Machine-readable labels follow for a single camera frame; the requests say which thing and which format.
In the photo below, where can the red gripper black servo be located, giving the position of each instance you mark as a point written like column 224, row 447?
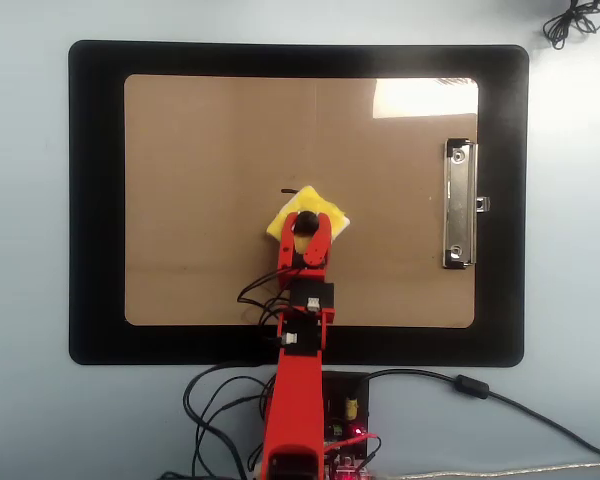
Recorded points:
column 310, row 295

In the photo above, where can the yellow sponge with black knob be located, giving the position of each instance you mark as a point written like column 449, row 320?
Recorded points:
column 310, row 200

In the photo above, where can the black robot base with board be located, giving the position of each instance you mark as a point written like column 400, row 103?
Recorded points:
column 352, row 390

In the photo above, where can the black marker mark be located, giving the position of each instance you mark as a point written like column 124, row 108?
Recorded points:
column 287, row 191

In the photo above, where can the brown clipboard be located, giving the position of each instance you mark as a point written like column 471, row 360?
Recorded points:
column 205, row 150

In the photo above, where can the metal clipboard clip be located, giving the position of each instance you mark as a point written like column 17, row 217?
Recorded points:
column 459, row 205

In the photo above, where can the black rectangular mat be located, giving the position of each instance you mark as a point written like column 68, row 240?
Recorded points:
column 95, row 200

